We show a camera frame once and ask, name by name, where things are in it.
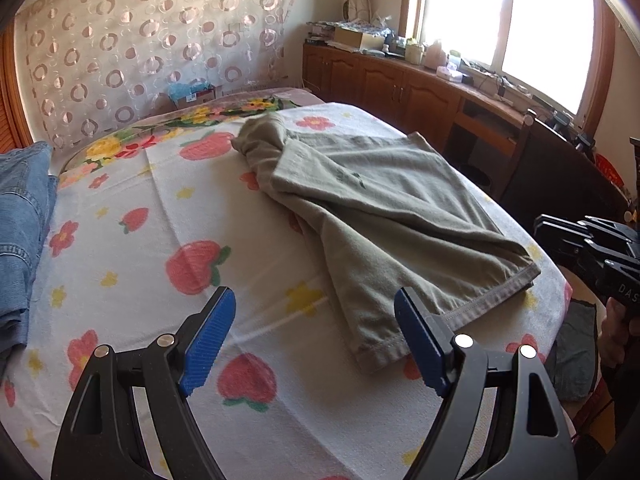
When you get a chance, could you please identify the person's right hand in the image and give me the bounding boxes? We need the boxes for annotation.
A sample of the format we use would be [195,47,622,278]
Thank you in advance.
[599,304,632,367]

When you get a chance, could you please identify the cardboard box with blue bag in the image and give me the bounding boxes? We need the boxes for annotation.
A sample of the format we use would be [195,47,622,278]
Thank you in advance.
[167,81,217,110]

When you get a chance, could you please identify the circle patterned sheer curtain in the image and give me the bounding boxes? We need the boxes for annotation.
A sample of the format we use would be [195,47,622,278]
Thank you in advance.
[15,0,302,157]

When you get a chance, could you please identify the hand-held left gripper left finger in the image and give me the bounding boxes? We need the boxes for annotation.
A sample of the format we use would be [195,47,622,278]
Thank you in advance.
[50,286,237,480]

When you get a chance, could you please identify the blue jeans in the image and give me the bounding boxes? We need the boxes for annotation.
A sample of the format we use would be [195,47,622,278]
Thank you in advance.
[0,141,60,361]

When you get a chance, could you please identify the window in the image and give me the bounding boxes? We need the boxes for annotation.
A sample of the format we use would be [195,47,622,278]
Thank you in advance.
[402,0,603,117]

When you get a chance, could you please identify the dark chair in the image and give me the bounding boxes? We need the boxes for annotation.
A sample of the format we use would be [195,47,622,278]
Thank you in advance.
[499,114,632,243]

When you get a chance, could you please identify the person's right forearm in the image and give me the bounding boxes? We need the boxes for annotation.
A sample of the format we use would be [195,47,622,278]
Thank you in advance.
[597,362,640,480]

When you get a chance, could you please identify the wooden cabinet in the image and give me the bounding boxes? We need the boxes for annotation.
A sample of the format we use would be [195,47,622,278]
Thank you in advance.
[302,42,532,197]

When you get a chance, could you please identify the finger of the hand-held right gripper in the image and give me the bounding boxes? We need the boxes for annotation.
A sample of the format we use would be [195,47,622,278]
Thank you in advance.
[533,214,640,260]
[584,239,640,274]

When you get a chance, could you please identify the grey-green pants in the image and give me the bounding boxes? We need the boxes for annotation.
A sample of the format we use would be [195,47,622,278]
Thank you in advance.
[231,111,542,376]

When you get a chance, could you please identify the stack of packets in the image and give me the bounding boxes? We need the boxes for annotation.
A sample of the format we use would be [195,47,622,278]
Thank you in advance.
[305,20,342,45]

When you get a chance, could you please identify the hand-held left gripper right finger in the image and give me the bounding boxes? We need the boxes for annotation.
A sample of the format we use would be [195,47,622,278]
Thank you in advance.
[393,286,581,480]

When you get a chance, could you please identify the floral pink blanket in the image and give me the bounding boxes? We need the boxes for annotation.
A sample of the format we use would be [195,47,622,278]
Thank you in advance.
[57,86,322,187]

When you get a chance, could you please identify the strawberry print white sheet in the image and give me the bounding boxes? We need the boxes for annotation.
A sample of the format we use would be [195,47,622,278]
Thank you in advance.
[0,102,574,480]

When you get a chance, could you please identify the dark grey cloth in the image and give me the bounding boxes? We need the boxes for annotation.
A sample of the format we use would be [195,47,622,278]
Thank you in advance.
[554,300,599,402]

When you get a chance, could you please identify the plain cardboard box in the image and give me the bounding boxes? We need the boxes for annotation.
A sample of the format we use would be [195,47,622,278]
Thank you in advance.
[333,25,387,52]

